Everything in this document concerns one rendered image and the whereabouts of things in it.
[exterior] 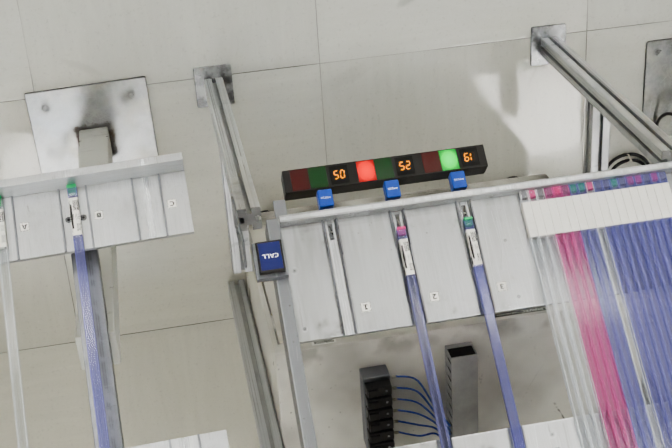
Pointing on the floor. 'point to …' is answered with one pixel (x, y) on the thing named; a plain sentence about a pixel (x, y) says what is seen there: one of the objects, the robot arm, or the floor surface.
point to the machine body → (408, 362)
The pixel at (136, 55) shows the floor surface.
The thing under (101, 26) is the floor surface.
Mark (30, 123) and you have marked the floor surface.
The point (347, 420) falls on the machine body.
